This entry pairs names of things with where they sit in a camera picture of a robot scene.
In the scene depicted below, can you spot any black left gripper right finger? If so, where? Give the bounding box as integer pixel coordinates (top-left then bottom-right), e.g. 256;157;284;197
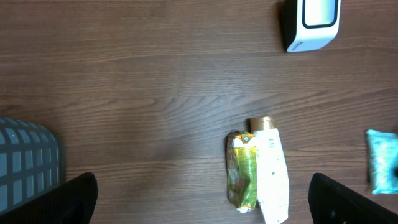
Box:
308;173;397;224

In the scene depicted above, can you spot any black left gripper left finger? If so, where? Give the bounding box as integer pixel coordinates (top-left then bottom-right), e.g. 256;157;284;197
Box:
1;172;98;224

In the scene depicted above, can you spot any green yellow sachet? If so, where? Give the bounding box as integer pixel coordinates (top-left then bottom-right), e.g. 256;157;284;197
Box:
226;131;257;213

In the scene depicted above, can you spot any grey plastic mesh basket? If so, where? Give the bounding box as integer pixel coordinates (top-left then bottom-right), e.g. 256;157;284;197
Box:
1;117;65;215

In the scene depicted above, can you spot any white tube gold cap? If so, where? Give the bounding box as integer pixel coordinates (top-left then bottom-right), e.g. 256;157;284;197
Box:
250;116;289;224

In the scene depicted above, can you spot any teal wet wipes pack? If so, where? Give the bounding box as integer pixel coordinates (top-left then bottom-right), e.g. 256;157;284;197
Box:
366;129;397;195

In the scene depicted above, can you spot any white barcode scanner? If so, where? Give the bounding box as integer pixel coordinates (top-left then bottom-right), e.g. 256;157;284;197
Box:
280;0;341;53

